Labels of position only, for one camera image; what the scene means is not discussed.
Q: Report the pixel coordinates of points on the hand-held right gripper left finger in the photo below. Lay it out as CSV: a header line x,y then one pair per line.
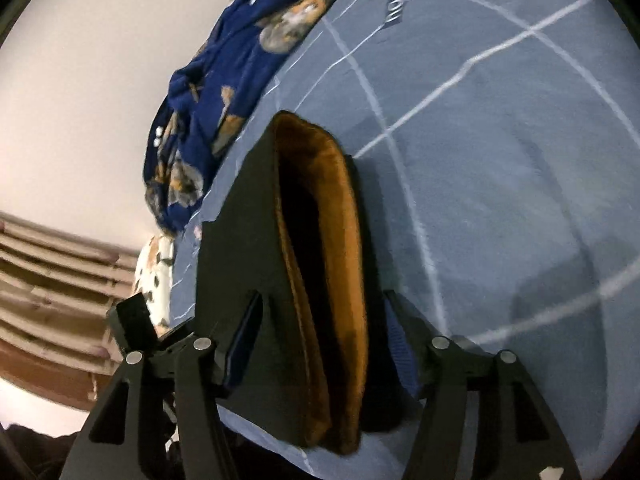
x,y
242,347

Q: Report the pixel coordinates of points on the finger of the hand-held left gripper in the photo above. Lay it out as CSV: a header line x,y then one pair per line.
x,y
131,322

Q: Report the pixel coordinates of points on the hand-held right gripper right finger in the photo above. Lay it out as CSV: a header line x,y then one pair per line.
x,y
400,350

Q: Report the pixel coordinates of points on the black pants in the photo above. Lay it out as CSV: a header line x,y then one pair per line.
x,y
250,240

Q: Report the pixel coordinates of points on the white floral pillow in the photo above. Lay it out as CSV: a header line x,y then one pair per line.
x,y
155,280

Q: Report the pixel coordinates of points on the beige floral curtain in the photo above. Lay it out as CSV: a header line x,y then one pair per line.
x,y
50,285

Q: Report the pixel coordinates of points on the blue grid bed sheet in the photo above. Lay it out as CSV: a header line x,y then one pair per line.
x,y
500,160

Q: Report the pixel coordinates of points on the blue cat print blanket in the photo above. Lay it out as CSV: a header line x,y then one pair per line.
x,y
225,75

